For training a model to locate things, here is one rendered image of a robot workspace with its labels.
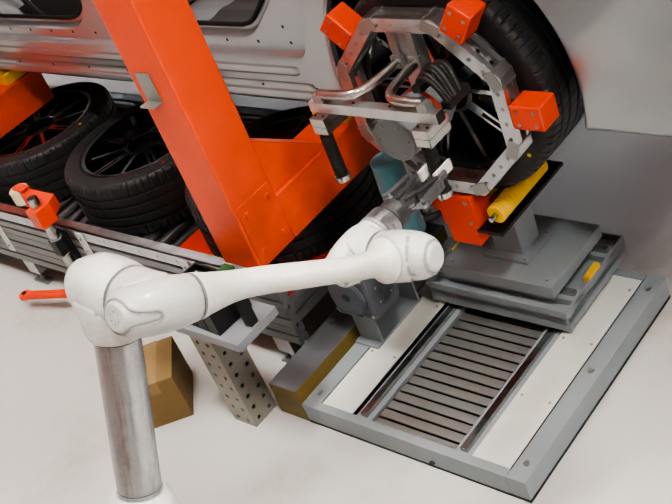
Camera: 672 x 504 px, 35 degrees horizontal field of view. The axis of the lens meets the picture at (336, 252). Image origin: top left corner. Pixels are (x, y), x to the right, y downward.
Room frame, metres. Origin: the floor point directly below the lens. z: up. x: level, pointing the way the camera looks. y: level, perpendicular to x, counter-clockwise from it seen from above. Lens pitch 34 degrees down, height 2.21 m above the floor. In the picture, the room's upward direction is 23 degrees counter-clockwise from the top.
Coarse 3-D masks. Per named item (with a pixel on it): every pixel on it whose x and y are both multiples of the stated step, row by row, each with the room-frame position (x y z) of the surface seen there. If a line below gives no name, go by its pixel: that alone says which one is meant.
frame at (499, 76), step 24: (360, 24) 2.59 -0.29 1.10; (384, 24) 2.53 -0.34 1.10; (408, 24) 2.47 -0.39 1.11; (432, 24) 2.41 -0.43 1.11; (360, 48) 2.62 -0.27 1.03; (456, 48) 2.38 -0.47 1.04; (480, 48) 2.37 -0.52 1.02; (360, 72) 2.71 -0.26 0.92; (480, 72) 2.33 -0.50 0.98; (504, 72) 2.31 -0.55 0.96; (504, 96) 2.29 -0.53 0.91; (360, 120) 2.70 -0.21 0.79; (504, 120) 2.30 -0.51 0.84; (528, 144) 2.31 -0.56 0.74; (408, 168) 2.61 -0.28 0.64; (456, 168) 2.54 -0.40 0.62; (504, 168) 2.34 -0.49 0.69; (480, 192) 2.42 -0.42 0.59
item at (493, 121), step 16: (384, 32) 2.74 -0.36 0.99; (368, 48) 2.72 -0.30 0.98; (384, 48) 2.77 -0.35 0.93; (432, 48) 2.58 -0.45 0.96; (368, 64) 2.74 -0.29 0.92; (384, 64) 2.77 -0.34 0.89; (464, 64) 2.50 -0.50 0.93; (384, 80) 2.74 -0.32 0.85; (464, 80) 2.51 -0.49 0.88; (480, 80) 2.53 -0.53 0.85; (384, 96) 2.75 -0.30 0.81; (464, 112) 2.54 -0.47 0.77; (480, 112) 2.49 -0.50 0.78; (496, 112) 2.47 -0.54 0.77; (464, 128) 2.70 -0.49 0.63; (480, 128) 2.69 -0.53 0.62; (496, 128) 2.46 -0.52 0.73; (448, 144) 2.61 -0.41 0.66; (464, 144) 2.64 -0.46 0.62; (480, 144) 2.52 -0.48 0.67; (496, 144) 2.57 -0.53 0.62; (464, 160) 2.57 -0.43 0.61; (480, 160) 2.53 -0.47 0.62
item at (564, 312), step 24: (600, 240) 2.58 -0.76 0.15; (600, 264) 2.45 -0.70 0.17; (432, 288) 2.70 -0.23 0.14; (456, 288) 2.62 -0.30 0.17; (480, 288) 2.60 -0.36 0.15; (504, 288) 2.54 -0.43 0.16; (576, 288) 2.40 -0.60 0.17; (600, 288) 2.43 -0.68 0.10; (504, 312) 2.49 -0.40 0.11; (528, 312) 2.42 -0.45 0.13; (552, 312) 2.35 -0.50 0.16; (576, 312) 2.35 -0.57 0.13
